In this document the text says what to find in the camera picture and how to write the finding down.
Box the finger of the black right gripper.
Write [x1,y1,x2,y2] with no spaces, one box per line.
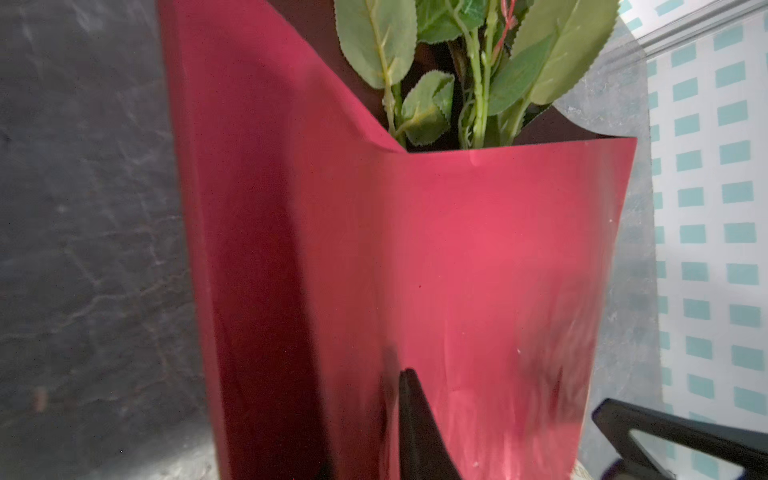
[591,399,767,479]

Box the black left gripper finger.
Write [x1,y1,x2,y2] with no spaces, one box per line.
[398,368,461,480]

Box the dark red wrapping paper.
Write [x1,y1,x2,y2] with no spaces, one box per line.
[157,1,637,479]

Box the light blue fake flower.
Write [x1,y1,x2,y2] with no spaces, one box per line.
[401,1,619,149]

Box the pink orange fake rose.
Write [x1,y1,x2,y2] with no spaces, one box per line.
[333,0,455,147]

